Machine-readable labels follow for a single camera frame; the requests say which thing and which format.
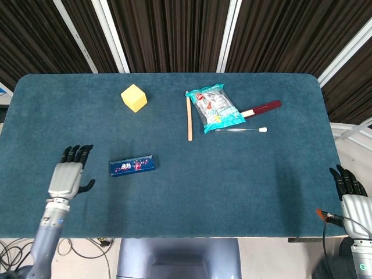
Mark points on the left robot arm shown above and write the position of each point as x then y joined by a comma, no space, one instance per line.
46,238

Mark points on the dark red pen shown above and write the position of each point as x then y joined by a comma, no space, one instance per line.
264,107

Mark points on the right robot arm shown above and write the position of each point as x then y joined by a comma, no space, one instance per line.
361,258

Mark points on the blue table mat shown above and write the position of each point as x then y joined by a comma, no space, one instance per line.
203,189

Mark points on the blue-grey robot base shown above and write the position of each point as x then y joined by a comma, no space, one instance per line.
177,258

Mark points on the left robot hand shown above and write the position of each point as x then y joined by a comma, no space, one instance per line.
65,180

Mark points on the flat wooden stick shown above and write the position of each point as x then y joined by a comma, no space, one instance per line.
189,122

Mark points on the blue glasses case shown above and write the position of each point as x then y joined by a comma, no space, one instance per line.
133,166

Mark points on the teal snack bag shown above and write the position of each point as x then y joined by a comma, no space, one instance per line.
216,107

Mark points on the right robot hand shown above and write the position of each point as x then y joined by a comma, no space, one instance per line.
357,209

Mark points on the dark brown curtain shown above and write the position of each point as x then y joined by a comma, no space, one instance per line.
174,35

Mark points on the glass tube white stopper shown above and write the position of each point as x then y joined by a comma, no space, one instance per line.
263,129

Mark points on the yellow foam cube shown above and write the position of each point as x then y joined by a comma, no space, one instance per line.
133,98

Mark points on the black table edge bracket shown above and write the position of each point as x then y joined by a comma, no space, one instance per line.
305,240

